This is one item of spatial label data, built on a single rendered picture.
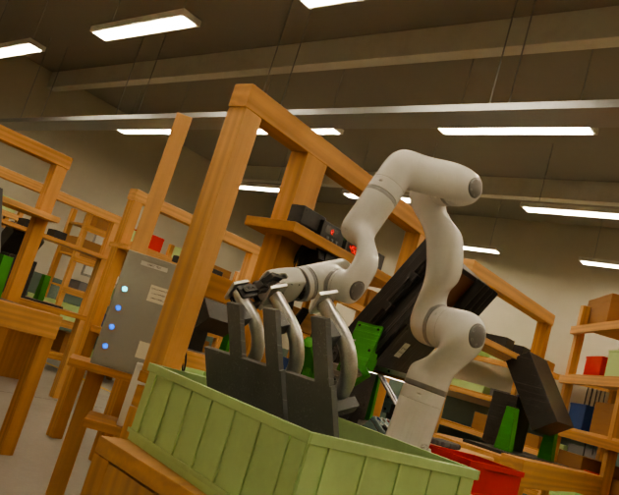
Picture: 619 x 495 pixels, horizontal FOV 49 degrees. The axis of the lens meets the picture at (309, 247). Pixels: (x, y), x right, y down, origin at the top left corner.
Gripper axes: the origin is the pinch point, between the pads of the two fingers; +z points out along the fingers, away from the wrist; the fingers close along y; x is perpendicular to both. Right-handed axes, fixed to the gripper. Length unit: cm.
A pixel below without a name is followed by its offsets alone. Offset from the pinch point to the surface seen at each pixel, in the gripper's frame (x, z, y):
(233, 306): 3.2, 5.4, 1.9
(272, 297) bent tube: 9.1, 4.1, 12.7
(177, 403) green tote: 14.9, 20.1, -10.8
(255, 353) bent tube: 12.2, 1.9, -3.9
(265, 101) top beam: -89, -71, -19
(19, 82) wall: -877, -345, -641
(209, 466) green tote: 31.9, 25.2, -1.5
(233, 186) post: -68, -54, -40
